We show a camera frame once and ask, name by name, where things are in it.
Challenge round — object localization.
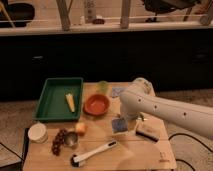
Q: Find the small metal cup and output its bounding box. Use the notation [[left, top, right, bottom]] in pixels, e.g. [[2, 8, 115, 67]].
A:
[[64, 132, 78, 148]]

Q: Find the white black dish brush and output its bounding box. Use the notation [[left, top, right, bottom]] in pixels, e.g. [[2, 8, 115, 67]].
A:
[[70, 140, 117, 167]]

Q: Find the black wooden block brush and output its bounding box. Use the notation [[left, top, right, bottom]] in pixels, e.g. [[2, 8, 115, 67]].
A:
[[135, 124, 160, 142]]

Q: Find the red orange bowl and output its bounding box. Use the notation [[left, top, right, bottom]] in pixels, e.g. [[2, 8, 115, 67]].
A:
[[83, 94, 110, 116]]

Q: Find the bunch of red grapes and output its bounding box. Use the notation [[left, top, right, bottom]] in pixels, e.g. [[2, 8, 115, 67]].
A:
[[51, 129, 67, 156]]

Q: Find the light blue folded cloth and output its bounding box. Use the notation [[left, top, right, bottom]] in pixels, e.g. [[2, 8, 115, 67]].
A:
[[111, 87, 124, 98]]

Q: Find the yellow apple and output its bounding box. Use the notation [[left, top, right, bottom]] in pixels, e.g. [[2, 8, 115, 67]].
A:
[[75, 122, 87, 136]]

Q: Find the green translucent cup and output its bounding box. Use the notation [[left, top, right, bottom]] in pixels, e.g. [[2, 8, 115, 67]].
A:
[[97, 81, 108, 95]]

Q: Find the black cable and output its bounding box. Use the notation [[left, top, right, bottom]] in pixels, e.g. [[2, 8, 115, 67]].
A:
[[168, 133, 213, 171]]

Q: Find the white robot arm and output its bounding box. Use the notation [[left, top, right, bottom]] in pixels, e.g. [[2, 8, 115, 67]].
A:
[[119, 78, 213, 140]]

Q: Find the black chair left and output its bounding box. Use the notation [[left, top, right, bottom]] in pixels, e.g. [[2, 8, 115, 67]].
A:
[[0, 3, 35, 28]]

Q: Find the green chili pepper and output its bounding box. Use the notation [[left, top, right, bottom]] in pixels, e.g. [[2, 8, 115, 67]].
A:
[[138, 113, 146, 122]]

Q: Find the small red background dish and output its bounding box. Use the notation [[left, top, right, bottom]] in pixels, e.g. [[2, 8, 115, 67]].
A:
[[92, 18, 105, 25]]

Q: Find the blue sponge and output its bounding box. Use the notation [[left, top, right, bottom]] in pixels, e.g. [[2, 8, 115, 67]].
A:
[[111, 118, 128, 133]]

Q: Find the black office chair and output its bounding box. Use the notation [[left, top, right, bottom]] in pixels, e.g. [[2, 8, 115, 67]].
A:
[[141, 0, 201, 23]]

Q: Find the yellow corn cob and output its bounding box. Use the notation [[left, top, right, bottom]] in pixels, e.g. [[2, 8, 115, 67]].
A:
[[65, 93, 75, 113]]

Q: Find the green plastic tray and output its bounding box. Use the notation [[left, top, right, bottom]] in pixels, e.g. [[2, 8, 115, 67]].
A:
[[34, 77, 83, 122]]

